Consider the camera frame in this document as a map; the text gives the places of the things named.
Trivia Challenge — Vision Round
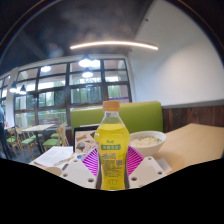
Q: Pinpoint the group of wooden green-seat chairs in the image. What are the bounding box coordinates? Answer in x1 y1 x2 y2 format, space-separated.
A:
4 122 70 160

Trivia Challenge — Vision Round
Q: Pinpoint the black laptop with stickers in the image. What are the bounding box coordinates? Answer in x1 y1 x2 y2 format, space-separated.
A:
73 124 101 156

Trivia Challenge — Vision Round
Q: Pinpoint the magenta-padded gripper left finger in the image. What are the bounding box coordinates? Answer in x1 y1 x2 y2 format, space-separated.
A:
59 146 101 190

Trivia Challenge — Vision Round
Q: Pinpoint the long curved linear ceiling lamp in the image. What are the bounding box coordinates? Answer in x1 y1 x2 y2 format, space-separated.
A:
69 40 159 52

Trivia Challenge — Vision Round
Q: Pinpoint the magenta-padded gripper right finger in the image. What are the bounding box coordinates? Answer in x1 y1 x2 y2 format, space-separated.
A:
125 145 168 190

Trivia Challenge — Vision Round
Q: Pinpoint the yellow drink bottle orange cap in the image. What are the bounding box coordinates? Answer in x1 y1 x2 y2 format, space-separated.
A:
93 100 131 191

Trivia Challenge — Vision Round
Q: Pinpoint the group of pendant ceiling lights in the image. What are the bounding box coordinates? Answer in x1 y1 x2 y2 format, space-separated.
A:
8 54 95 96

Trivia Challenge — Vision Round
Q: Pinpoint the small wooden dining table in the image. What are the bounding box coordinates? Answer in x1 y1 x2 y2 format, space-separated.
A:
21 123 56 153

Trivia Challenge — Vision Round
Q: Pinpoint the white bowl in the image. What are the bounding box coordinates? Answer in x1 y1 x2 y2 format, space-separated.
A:
127 130 167 158

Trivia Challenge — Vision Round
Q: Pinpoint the green upholstered bench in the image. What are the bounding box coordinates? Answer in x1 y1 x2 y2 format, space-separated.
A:
70 101 164 136

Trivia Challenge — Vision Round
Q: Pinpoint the open white paper booklet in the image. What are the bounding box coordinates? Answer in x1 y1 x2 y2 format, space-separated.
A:
33 145 75 168

